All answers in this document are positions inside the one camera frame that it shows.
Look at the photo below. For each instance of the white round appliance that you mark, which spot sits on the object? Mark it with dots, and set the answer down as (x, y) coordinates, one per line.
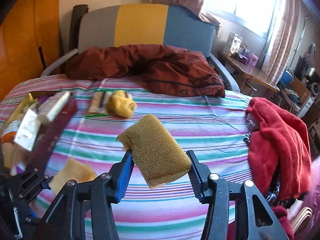
(314, 88)

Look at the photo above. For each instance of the wooden side desk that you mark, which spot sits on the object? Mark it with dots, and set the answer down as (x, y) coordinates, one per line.
(250, 71)

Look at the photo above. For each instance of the white hair clip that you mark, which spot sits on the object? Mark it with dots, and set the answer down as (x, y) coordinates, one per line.
(251, 123)

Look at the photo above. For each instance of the small yellow bun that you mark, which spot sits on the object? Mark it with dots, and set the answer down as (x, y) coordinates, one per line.
(120, 103)

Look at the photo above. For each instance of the small wooden cabinet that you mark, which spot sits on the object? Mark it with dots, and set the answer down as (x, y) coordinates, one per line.
(300, 97)

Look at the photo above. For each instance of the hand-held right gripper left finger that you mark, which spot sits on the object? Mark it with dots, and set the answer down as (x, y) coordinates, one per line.
(125, 177)

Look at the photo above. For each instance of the orange wooden wardrobe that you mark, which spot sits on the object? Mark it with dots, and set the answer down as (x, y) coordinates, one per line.
(22, 42)

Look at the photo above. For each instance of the light wooden stool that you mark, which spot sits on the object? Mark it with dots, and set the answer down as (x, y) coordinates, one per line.
(302, 217)

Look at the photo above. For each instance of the grey yellow blue chair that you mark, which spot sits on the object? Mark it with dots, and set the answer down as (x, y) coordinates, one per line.
(140, 25)

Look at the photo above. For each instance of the orange snack packet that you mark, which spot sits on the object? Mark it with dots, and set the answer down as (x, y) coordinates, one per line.
(10, 132)

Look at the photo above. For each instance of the bright window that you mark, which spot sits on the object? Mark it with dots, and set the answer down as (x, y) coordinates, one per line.
(245, 2)

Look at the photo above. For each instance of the dark upright panel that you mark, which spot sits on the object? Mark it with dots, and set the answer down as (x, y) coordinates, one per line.
(75, 25)

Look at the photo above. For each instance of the yellow sponge block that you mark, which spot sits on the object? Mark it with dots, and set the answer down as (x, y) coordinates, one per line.
(155, 150)
(72, 175)

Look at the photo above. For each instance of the maroon jacket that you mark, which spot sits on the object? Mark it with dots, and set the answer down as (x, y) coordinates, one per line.
(162, 70)

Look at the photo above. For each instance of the maroon box with gold inside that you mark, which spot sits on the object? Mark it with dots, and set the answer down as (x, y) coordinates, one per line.
(50, 140)

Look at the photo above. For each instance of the desktop with striped tablecloth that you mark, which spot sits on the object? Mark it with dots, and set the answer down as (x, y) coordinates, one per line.
(175, 120)

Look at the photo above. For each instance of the red towel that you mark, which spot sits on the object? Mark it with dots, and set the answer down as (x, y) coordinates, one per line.
(277, 142)

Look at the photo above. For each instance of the white carton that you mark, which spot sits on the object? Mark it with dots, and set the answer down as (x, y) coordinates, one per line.
(233, 43)

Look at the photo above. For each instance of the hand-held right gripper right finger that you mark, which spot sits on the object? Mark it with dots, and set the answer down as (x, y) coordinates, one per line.
(195, 177)

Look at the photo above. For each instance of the white tea box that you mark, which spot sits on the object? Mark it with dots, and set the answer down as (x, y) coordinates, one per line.
(26, 130)

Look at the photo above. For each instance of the purple carton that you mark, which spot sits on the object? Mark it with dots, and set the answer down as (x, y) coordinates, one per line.
(252, 59)

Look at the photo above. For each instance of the green edged snack packet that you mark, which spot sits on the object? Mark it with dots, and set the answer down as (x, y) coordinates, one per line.
(97, 102)

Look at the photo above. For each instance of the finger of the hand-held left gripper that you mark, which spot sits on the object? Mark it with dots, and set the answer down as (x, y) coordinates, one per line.
(22, 178)
(46, 183)

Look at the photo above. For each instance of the blue pot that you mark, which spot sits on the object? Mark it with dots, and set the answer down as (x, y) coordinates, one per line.
(286, 76)

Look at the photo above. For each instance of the dark red cloth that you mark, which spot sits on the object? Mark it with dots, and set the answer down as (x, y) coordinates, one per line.
(282, 221)

